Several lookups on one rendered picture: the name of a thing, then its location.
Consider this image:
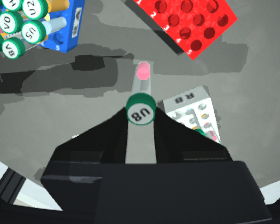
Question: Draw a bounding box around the red lego-style plate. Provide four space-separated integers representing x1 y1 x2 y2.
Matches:
134 0 238 60

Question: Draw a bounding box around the white tube rack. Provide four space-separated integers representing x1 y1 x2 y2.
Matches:
163 85 219 137

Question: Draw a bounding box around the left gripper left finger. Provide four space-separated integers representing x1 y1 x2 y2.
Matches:
48 107 128 164

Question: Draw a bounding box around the light blue tube with green-rimmed white cap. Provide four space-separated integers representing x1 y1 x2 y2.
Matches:
21 16 67 44

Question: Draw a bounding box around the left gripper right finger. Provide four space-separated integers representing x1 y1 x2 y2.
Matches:
153 107 233 163

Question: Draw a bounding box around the white round tube cap with green rim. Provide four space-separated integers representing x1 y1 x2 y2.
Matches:
0 31 23 52

